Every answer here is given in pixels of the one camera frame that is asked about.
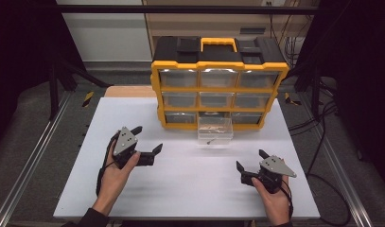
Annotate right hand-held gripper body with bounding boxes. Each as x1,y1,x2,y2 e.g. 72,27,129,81
240,155,298,194

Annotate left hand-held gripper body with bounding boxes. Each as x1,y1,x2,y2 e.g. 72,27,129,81
110,126,156,170

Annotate clear plastic pull-out drawer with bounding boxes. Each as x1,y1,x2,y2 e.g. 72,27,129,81
197,115,235,147

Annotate yellow and black organizer cabinet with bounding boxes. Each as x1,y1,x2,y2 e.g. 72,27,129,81
149,36,290,131

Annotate person's right hand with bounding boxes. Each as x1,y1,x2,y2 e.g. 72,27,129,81
251,175,292,225

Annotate person's left hand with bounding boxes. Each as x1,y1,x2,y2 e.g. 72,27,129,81
100,149,142,200

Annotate light wooden board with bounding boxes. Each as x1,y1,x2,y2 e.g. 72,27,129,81
104,85,158,98

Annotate yellow and black hazard tape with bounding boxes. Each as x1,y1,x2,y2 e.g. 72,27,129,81
81,91,95,108
284,92,302,107

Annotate grid of clear drawers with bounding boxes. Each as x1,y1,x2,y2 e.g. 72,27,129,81
158,68,281,125

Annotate black metal stand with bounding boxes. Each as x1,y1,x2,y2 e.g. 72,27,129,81
288,62,324,121
47,60,114,121

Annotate white cabinet panel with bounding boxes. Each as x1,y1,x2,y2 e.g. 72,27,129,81
56,0,153,62

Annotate light wooden cabinet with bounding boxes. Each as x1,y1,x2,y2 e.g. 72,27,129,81
144,0,319,56

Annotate dark curtain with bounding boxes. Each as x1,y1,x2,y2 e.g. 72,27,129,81
295,0,385,190
0,0,84,155

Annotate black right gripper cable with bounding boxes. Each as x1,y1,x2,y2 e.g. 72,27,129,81
279,184,294,220

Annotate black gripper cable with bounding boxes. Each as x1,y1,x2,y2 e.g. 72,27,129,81
96,138,119,197
279,184,294,220

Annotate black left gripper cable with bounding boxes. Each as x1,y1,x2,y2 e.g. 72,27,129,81
96,138,119,197

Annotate black floor cables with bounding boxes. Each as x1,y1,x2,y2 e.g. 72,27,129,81
288,99,338,137

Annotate aluminium frame rail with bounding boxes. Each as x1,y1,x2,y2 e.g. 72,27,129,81
0,91,73,227
298,93,376,227

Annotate long black floor cable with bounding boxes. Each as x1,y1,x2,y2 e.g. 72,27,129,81
306,113,352,227

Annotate bundle of black cables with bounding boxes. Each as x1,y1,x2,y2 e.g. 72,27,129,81
268,4,306,68

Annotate black horizontal frame bar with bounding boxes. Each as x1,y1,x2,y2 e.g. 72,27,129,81
56,4,321,15

